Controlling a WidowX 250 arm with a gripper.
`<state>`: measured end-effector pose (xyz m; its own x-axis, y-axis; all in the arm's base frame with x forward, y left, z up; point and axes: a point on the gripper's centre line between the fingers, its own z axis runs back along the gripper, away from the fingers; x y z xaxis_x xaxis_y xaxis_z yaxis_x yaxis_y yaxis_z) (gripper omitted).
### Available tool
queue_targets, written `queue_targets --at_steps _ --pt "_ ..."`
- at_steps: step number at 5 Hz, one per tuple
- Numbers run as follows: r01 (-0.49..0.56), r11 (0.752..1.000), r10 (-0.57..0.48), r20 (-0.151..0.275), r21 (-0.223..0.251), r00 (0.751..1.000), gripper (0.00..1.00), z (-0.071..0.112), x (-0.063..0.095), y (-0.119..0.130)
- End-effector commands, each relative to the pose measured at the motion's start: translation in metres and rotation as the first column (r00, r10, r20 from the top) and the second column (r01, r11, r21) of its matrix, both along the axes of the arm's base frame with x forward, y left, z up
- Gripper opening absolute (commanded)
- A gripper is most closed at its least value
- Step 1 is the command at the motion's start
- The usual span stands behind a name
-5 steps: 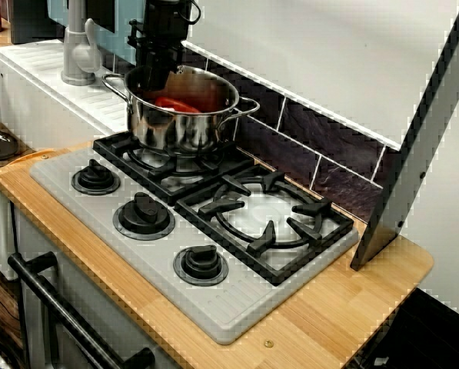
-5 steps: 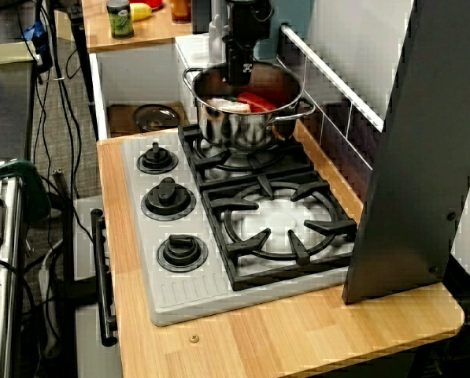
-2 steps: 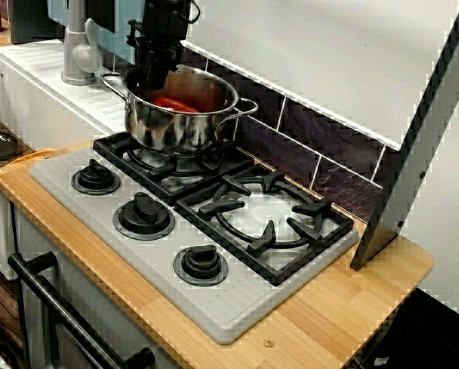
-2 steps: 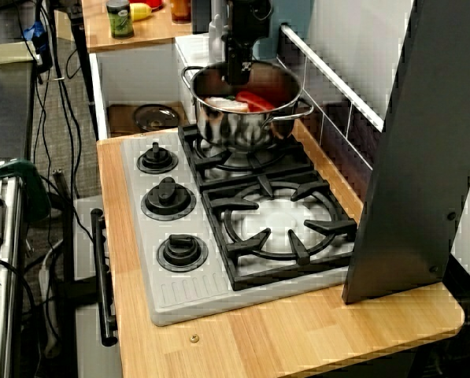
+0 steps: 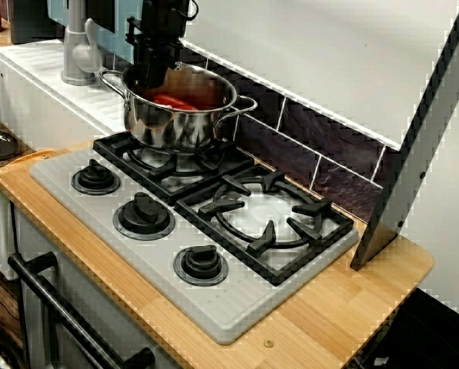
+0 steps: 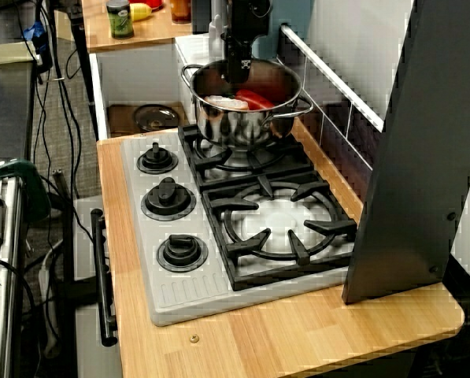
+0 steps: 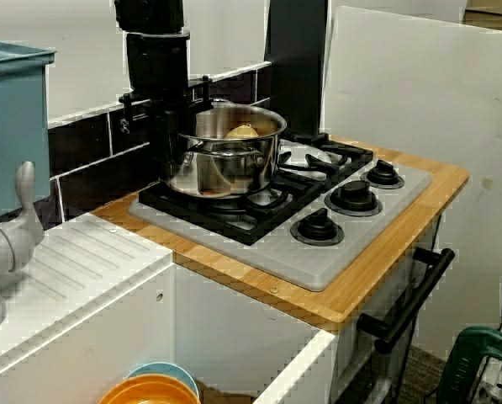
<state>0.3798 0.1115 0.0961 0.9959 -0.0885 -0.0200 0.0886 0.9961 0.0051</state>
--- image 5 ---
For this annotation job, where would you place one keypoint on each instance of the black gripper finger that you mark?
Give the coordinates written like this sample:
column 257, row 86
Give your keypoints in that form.
column 158, row 67
column 142, row 63

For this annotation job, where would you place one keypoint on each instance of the red toy pepper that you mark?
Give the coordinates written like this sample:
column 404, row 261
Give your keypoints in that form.
column 175, row 100

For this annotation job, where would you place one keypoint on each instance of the black equipment case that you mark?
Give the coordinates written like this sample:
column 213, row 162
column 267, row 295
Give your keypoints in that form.
column 425, row 338

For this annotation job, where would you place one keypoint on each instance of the black box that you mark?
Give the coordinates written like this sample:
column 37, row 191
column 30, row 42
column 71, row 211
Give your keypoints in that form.
column 29, row 19

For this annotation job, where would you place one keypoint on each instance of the wooden countertop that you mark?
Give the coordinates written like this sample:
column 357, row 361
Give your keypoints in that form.
column 329, row 307

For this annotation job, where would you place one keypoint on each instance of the grey toy faucet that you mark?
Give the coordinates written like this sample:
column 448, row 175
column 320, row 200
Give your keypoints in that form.
column 79, row 57

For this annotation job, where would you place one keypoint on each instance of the teal plastic box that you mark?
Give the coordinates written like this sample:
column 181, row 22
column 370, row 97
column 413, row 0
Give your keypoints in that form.
column 121, row 42

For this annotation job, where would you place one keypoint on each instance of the large black stove knob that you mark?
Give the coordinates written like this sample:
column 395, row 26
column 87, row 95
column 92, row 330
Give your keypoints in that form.
column 142, row 215

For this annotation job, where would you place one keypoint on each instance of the dark tile backsplash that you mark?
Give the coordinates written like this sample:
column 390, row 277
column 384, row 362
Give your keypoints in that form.
column 329, row 153

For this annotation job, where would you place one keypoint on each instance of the black burner grate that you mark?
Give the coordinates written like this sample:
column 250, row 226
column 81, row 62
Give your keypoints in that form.
column 310, row 209
column 110, row 146

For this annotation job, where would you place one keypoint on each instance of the dark flat panel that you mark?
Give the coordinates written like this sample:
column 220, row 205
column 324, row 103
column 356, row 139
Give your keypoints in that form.
column 100, row 15

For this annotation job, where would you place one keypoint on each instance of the stainless steel pot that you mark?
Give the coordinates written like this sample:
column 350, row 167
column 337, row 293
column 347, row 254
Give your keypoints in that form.
column 175, row 132

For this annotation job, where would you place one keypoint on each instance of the white sink unit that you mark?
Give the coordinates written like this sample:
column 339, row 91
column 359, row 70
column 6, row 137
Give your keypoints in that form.
column 40, row 107

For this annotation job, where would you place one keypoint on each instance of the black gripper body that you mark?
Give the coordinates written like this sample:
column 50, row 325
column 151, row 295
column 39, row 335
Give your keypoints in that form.
column 163, row 19

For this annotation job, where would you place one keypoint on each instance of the grey stove top plate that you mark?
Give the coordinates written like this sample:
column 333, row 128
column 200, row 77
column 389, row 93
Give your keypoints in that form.
column 233, row 303

